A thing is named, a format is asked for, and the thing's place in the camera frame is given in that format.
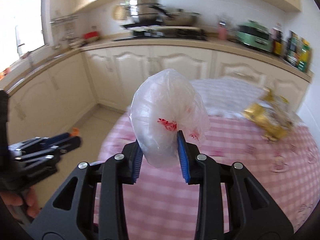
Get clear plastic bag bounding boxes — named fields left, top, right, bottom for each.
left=130, top=69, right=210, bottom=168

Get person left hand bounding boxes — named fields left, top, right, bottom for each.
left=1, top=187, right=40, bottom=218

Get pink checkered tablecloth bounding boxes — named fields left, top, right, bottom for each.
left=98, top=78, right=319, bottom=239

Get lower cream cabinets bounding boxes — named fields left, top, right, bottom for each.
left=7, top=39, right=312, bottom=143

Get gold snack bag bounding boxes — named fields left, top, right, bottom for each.
left=242, top=87, right=295, bottom=142

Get red bowl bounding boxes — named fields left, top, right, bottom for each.
left=83, top=31, right=100, bottom=43

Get window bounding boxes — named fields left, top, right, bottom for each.
left=1, top=0, right=45, bottom=69

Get black gas stove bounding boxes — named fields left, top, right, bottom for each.
left=114, top=25, right=207, bottom=41

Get cream perforated plate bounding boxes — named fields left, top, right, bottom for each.
left=112, top=5, right=126, bottom=21

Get stainless steamer pot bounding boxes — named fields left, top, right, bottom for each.
left=125, top=0, right=160, bottom=26

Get green yellow bottle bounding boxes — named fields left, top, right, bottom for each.
left=297, top=38, right=310, bottom=73

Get black glass bottle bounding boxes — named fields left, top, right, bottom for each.
left=285, top=31, right=298, bottom=67

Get wok with lid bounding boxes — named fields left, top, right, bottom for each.
left=150, top=5, right=201, bottom=27

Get green electric grill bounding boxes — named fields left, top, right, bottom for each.
left=235, top=20, right=272, bottom=53

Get pink utensil cup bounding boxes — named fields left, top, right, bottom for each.
left=217, top=21, right=228, bottom=40

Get dark soy sauce bottle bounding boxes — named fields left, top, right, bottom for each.
left=271, top=23, right=283, bottom=57

